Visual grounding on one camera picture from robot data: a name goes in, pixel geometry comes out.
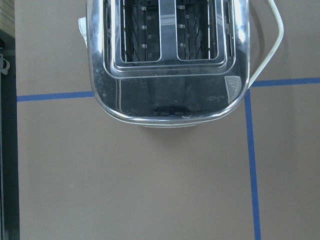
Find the white toaster power cord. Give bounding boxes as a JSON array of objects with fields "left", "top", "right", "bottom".
[{"left": 248, "top": 0, "right": 285, "bottom": 89}]

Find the white chrome toaster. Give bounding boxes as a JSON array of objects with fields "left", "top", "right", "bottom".
[{"left": 85, "top": 0, "right": 250, "bottom": 128}]

